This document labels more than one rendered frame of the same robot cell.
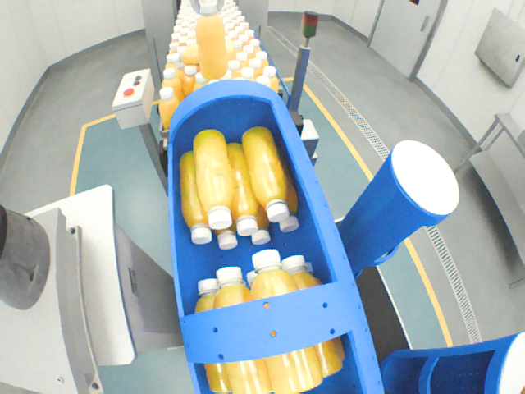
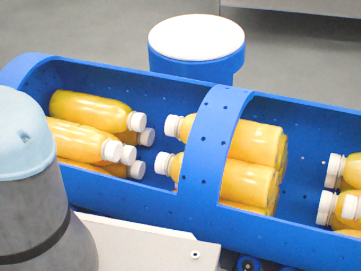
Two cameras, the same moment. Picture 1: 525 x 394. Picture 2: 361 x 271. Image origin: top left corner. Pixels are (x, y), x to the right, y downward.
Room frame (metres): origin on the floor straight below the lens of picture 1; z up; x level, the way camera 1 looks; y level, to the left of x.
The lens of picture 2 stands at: (-0.38, 0.50, 1.69)
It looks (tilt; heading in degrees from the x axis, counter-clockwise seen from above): 39 degrees down; 312
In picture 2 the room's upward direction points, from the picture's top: 3 degrees counter-clockwise
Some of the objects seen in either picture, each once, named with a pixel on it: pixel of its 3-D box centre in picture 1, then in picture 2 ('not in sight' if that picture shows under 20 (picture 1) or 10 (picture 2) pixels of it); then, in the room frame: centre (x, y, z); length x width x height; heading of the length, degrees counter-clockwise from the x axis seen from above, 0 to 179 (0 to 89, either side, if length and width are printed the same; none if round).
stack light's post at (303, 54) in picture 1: (286, 138); not in sight; (0.98, -0.09, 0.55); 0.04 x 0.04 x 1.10; 19
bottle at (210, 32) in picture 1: (211, 43); not in sight; (0.57, 0.17, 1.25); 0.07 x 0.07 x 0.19
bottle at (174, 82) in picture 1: (173, 96); not in sight; (0.67, 0.36, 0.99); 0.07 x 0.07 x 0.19
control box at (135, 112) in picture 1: (134, 96); not in sight; (0.60, 0.47, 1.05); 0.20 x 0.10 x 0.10; 19
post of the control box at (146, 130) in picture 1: (168, 187); not in sight; (0.60, 0.47, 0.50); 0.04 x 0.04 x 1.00; 19
